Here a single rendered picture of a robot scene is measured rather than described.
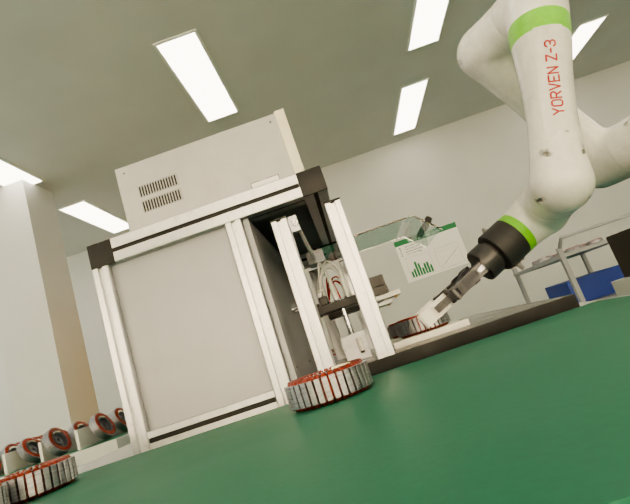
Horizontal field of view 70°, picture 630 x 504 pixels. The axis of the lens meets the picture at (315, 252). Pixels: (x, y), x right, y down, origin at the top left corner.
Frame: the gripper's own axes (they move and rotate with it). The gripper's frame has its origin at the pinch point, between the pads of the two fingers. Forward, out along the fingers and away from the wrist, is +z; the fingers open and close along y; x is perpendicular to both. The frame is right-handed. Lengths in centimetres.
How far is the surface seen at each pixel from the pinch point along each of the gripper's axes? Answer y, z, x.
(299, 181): -21.8, 1.7, 32.6
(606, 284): 242, -144, -83
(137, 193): -8, 27, 60
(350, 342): -3.7, 14.0, 6.4
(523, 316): -19.9, -10.0, -9.1
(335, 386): -41.7, 17.9, 3.7
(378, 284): -3.2, 1.8, 11.3
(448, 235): 532, -175, 27
